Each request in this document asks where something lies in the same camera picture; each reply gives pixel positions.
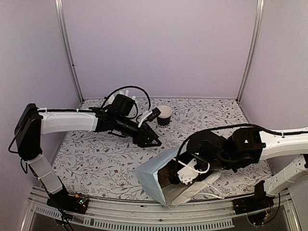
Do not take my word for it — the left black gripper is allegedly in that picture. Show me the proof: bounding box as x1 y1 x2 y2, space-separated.
115 115 162 148

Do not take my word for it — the light blue paper bag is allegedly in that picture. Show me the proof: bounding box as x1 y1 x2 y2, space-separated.
134 147 224 208

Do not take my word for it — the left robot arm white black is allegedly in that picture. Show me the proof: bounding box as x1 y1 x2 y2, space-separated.
11 86 162 209

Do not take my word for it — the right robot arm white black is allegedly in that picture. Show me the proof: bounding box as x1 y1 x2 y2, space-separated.
167 124 308 210

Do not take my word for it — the bundle of white wrapped straws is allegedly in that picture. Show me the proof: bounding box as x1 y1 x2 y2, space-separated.
107 90 138 118

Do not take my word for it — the floral patterned table mat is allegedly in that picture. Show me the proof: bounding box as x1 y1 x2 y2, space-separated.
48 97 274 201

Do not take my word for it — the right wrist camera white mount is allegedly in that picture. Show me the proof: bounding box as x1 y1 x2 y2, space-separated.
177 158 210 185

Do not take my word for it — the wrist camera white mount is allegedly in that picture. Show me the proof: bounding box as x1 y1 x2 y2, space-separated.
177 158 210 185
138 107 161 128

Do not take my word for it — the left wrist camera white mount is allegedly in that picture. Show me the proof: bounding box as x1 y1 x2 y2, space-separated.
138 107 161 128

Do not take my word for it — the aluminium front rail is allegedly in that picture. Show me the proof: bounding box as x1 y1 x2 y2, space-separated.
21 187 302 231

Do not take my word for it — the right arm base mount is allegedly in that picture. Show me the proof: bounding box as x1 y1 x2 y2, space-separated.
232 180 275 226

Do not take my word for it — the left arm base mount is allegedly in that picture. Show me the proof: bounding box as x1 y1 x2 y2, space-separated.
47 192 89 215

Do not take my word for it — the left aluminium frame post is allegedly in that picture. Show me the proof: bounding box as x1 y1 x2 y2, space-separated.
54 0 84 103

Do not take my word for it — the aluminium frame post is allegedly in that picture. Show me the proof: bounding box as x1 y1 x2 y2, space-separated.
236 0 265 104
54 0 84 103

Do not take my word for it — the right aluminium frame post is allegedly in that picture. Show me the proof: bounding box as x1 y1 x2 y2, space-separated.
236 0 265 104

